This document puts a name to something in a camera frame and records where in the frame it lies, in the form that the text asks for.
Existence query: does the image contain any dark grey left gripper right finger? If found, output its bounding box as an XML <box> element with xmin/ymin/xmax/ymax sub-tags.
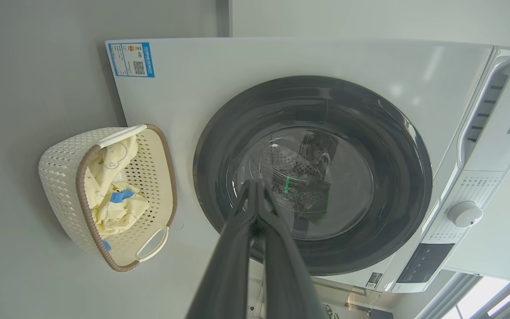
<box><xmin>257</xmin><ymin>179</ymin><xmax>326</xmax><ymax>319</ymax></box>

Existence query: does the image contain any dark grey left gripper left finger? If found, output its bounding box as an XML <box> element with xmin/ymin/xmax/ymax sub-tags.
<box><xmin>186</xmin><ymin>179</ymin><xmax>258</xmax><ymax>319</ymax></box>

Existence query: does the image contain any pale yellow garment blue trim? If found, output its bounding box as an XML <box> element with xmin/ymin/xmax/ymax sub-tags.
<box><xmin>85</xmin><ymin>135</ymin><xmax>139</xmax><ymax>195</ymax></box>
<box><xmin>90</xmin><ymin>184</ymin><xmax>150</xmax><ymax>240</ymax></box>

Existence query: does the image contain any dark round glass washer door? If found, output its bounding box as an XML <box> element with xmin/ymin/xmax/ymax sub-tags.
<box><xmin>193</xmin><ymin>75</ymin><xmax>433</xmax><ymax>276</ymax></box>

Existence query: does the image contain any white front-load washing machine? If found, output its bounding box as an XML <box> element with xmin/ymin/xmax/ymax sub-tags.
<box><xmin>105</xmin><ymin>38</ymin><xmax>510</xmax><ymax>295</ymax></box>

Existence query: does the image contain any white round control knob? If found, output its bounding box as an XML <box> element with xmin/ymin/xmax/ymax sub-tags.
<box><xmin>448</xmin><ymin>201</ymin><xmax>483</xmax><ymax>228</ymax></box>

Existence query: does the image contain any cream perforated basket brown rim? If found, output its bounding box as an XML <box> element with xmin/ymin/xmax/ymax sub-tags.
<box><xmin>38</xmin><ymin>124</ymin><xmax>178</xmax><ymax>272</ymax></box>

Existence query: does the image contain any blue energy label sticker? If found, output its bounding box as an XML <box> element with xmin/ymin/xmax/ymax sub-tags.
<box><xmin>108</xmin><ymin>42</ymin><xmax>155</xmax><ymax>78</ymax></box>

